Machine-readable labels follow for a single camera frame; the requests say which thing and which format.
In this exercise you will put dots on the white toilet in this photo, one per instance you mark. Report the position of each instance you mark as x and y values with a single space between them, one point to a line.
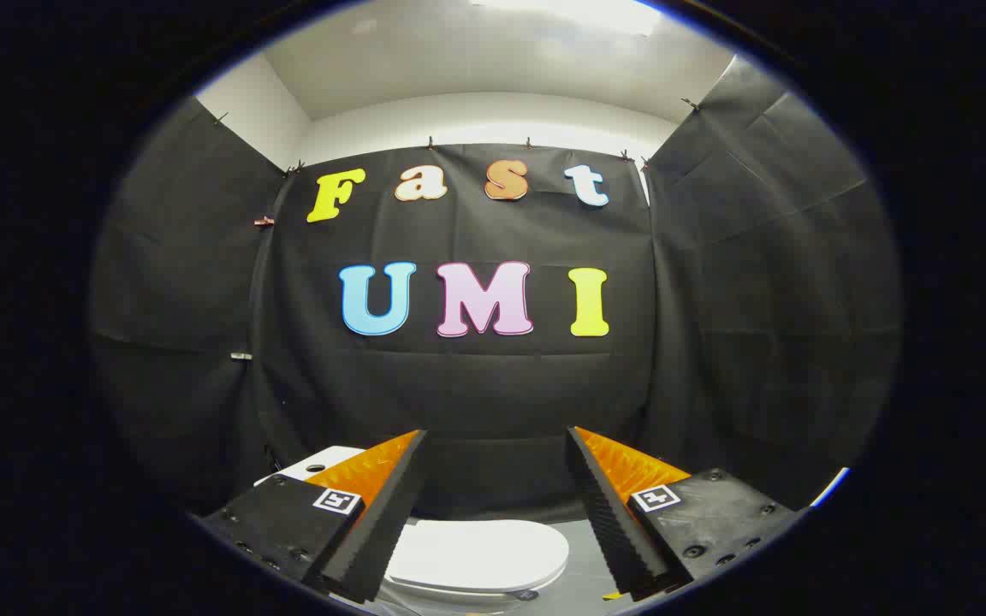
322 462

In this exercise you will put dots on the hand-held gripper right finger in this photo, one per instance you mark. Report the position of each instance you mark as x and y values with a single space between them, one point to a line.
608 522

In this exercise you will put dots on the white toilet lid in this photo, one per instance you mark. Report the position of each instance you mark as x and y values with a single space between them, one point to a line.
480 552

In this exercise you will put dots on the black backdrop cloth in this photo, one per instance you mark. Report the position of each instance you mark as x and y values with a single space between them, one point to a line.
476 385

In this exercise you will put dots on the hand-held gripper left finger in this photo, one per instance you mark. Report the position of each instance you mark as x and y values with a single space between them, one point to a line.
386 522

